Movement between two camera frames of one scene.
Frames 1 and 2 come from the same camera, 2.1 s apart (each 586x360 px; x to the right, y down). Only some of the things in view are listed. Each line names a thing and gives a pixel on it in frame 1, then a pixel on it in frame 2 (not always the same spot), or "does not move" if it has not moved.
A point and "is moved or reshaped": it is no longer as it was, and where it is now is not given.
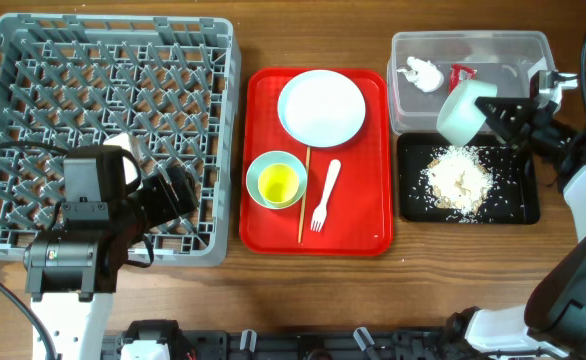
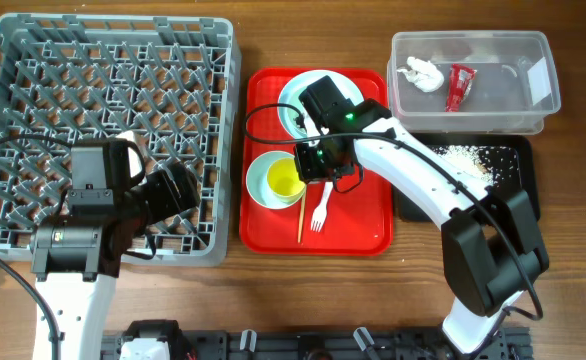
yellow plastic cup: [278, 184] is moved or reshaped
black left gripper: [166, 208] does not move
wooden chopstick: [305, 194] does not move
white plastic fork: [320, 211] does not move
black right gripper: [522, 111] to [310, 172]
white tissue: [424, 74] does not move
